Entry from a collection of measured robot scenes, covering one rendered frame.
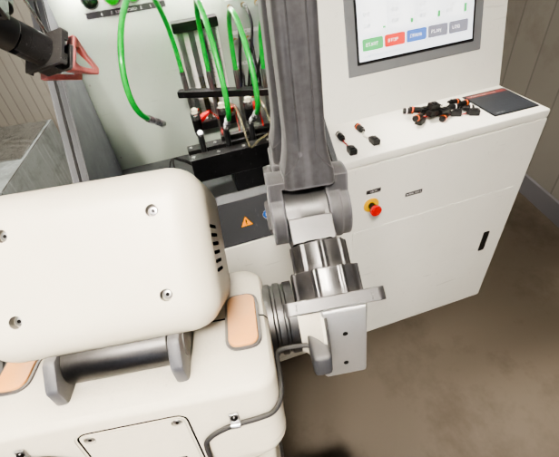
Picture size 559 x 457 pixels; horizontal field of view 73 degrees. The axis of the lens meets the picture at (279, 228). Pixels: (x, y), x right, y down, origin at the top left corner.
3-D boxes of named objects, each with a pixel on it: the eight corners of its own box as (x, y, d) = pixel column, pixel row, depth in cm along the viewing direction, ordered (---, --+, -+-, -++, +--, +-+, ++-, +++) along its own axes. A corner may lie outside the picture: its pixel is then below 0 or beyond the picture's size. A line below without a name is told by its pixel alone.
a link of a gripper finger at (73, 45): (82, 61, 80) (38, 38, 72) (106, 53, 77) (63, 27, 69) (82, 92, 79) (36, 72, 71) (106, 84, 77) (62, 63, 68)
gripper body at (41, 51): (35, 45, 74) (-6, 24, 67) (71, 32, 70) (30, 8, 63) (34, 78, 73) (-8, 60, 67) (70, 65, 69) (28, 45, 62)
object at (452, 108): (416, 131, 114) (419, 114, 111) (398, 118, 122) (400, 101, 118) (482, 115, 118) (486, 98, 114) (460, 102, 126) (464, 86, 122)
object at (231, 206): (126, 277, 107) (102, 236, 97) (126, 266, 110) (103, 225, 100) (329, 218, 117) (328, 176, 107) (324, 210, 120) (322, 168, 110)
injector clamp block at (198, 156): (201, 200, 124) (190, 160, 114) (197, 184, 131) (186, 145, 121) (299, 175, 130) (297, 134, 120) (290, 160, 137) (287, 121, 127)
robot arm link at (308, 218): (295, 257, 45) (339, 248, 45) (279, 177, 47) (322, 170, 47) (291, 265, 54) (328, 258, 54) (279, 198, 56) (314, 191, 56)
